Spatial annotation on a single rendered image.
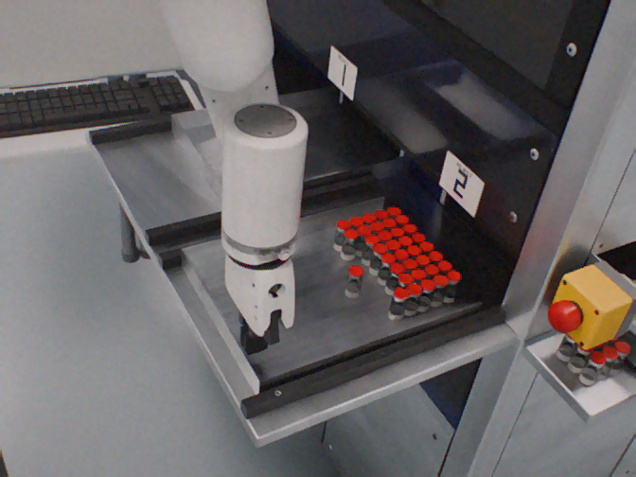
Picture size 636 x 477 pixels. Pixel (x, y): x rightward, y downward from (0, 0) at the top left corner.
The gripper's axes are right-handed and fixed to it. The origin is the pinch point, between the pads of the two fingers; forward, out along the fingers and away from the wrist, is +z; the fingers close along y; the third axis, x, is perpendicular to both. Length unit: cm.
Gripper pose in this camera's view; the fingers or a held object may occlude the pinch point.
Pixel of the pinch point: (254, 338)
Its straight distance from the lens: 96.1
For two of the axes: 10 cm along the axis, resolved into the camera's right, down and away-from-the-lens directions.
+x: -8.6, 2.5, -4.4
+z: -1.0, 7.6, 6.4
